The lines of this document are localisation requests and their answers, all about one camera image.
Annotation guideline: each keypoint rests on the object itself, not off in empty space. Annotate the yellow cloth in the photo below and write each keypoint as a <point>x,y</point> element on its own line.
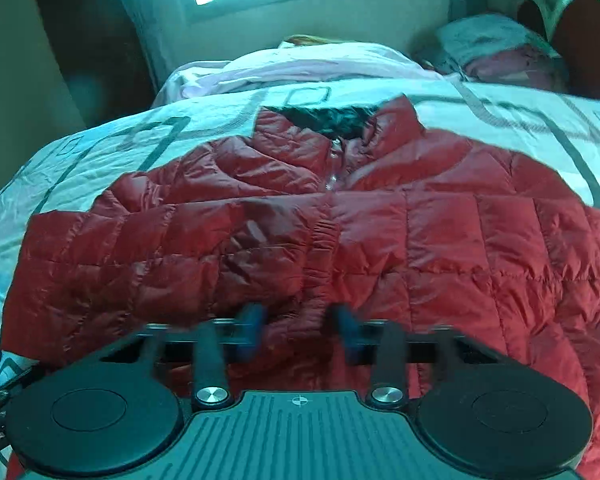
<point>307,39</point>

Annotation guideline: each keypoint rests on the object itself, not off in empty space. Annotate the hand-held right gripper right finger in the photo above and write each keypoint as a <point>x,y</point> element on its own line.
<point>347,335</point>

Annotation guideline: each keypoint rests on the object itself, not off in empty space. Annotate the pink quilt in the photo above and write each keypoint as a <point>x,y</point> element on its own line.
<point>300,67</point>

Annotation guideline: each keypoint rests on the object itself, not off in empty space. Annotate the red heart-shaped headboard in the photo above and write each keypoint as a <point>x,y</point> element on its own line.
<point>590,35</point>

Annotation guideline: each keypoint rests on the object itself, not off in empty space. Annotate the red puffer jacket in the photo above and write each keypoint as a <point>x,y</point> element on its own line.
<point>405,230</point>

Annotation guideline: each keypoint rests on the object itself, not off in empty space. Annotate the patterned pillow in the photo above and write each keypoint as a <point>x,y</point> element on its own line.
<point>495,50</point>

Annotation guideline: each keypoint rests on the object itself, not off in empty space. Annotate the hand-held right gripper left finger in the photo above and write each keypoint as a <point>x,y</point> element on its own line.
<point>250,332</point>

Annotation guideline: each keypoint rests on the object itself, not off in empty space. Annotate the bed with patterned sheet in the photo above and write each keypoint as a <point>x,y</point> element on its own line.
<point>80,170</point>

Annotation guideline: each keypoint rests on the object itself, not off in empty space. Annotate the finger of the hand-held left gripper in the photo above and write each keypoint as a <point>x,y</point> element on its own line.
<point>10,392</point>

